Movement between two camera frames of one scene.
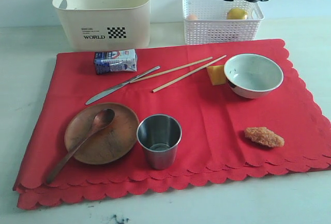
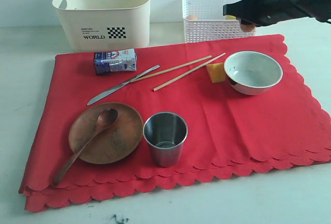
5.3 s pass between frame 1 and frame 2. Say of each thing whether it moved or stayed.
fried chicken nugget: moved
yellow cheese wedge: stayed
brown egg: stayed
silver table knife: stayed
